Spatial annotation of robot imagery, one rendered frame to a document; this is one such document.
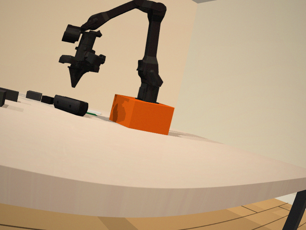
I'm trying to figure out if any dark grey switch panel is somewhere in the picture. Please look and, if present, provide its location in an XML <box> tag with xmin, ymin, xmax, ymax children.
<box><xmin>53</xmin><ymin>95</ymin><xmax>88</xmax><ymax>116</ymax></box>

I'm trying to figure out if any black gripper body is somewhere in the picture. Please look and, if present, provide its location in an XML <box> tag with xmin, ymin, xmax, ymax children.
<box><xmin>59</xmin><ymin>44</ymin><xmax>100</xmax><ymax>73</ymax></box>

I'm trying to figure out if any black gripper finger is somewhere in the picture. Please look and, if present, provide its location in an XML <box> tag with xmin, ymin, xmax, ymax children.
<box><xmin>68</xmin><ymin>66</ymin><xmax>82</xmax><ymax>88</ymax></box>
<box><xmin>74</xmin><ymin>69</ymin><xmax>89</xmax><ymax>88</ymax></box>

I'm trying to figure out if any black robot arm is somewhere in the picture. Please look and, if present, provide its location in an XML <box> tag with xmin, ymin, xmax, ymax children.
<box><xmin>62</xmin><ymin>0</ymin><xmax>167</xmax><ymax>104</ymax></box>

